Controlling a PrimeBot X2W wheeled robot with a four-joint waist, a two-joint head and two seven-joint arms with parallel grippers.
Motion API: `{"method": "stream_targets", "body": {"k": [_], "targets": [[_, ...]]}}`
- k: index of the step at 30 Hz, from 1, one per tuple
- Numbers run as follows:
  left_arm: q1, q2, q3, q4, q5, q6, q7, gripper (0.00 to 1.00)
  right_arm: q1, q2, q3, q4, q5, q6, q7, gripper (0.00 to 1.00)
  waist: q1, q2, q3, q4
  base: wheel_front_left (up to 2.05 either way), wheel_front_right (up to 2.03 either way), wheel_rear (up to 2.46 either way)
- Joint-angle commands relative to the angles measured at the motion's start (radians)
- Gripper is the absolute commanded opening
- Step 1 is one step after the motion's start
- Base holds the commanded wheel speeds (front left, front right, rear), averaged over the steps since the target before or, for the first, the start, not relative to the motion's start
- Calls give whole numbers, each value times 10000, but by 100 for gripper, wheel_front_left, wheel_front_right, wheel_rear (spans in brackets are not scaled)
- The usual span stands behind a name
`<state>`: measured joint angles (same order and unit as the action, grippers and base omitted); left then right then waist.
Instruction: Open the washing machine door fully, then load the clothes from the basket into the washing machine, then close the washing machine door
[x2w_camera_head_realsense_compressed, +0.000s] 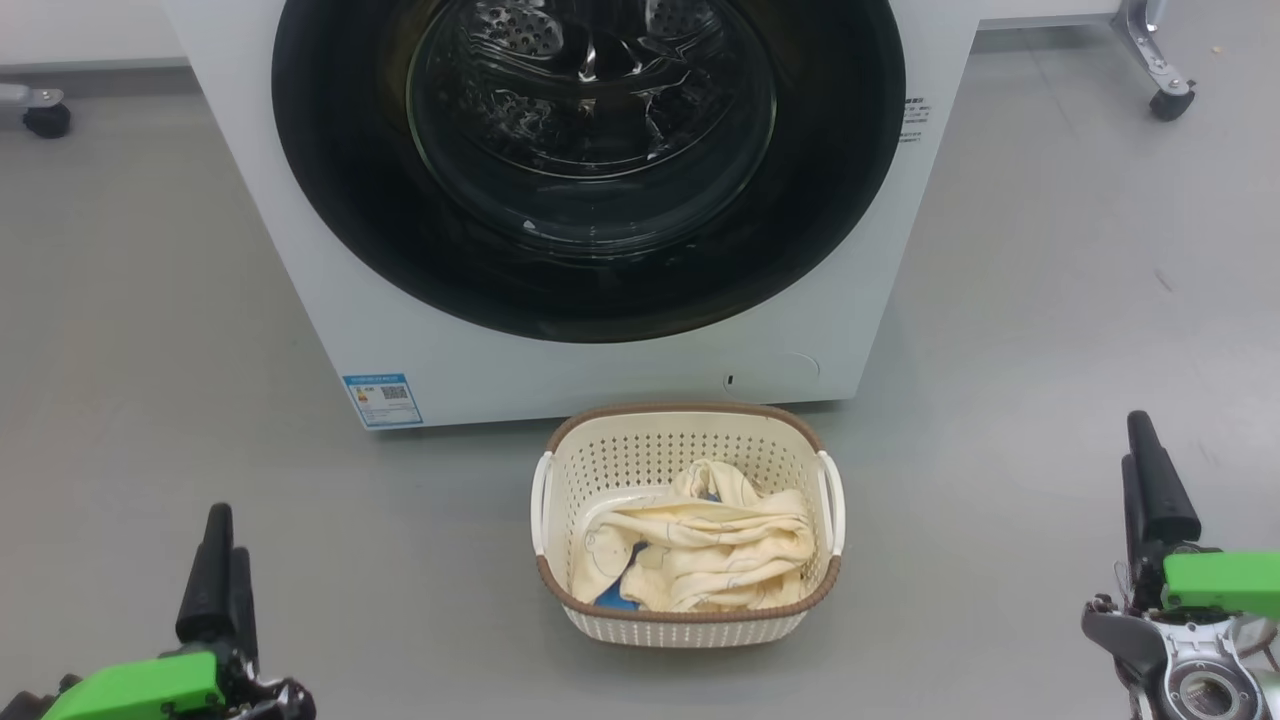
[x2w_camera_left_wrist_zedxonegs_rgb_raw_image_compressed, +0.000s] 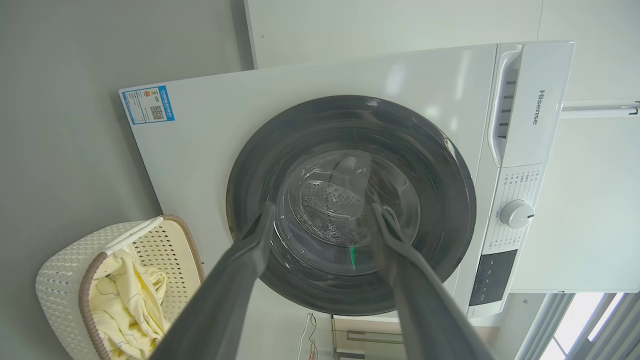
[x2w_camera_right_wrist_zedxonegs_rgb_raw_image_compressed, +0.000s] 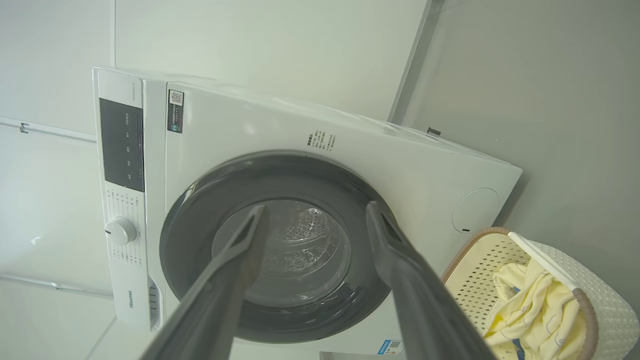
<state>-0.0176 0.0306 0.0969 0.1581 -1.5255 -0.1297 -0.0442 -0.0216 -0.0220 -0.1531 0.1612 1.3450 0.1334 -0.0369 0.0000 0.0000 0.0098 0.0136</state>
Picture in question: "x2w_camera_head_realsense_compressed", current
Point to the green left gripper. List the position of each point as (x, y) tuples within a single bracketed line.
[(130, 690)]

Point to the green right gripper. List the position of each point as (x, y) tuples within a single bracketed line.
[(1220, 585)]

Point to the round glass washer door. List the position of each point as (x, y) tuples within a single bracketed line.
[(350, 200)]

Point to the cream yellow printed garment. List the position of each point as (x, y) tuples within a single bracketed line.
[(720, 545)]

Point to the white front-load washing machine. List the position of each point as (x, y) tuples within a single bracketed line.
[(330, 300)]

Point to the blue energy label sticker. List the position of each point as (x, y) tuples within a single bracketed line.
[(382, 398)]

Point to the cream laundry basket brown rim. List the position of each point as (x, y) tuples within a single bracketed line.
[(600, 460)]

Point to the black caster on metal leg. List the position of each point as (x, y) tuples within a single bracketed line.
[(47, 120), (1170, 103)]

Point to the small printed text label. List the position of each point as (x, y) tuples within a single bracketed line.
[(914, 120)]

